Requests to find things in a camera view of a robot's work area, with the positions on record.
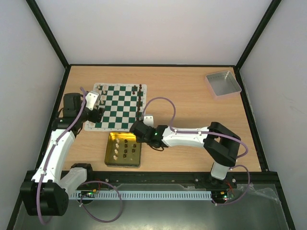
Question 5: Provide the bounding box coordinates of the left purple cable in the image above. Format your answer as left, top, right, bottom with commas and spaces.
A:
36, 86, 123, 225

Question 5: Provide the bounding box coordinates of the black aluminium frame rail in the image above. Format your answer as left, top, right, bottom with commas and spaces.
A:
87, 171, 280, 189

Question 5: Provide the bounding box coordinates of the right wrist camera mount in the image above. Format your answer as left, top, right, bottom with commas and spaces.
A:
142, 115, 154, 127

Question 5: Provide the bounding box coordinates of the white slotted cable duct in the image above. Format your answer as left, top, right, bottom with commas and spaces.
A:
69, 191, 212, 201

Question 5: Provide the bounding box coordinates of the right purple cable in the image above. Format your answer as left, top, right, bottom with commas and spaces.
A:
142, 96, 251, 207

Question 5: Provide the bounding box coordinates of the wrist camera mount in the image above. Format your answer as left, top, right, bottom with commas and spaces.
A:
142, 115, 154, 127
85, 91, 100, 111

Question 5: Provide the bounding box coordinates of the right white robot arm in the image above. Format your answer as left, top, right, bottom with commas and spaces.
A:
130, 120, 241, 188

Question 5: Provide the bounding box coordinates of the gold metal tin tray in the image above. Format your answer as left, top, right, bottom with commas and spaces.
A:
105, 132, 142, 168

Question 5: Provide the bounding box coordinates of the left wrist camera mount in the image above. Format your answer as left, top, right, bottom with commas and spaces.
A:
85, 91, 100, 111

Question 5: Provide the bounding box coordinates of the purple cable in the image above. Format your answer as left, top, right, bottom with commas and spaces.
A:
142, 96, 251, 207
36, 86, 123, 225

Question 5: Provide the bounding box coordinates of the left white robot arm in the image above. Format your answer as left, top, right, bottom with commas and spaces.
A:
20, 91, 104, 218

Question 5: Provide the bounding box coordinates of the silver square metal tin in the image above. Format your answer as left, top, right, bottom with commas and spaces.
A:
204, 70, 242, 100

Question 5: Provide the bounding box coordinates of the green white chess board mat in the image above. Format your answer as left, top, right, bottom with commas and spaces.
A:
83, 83, 147, 132

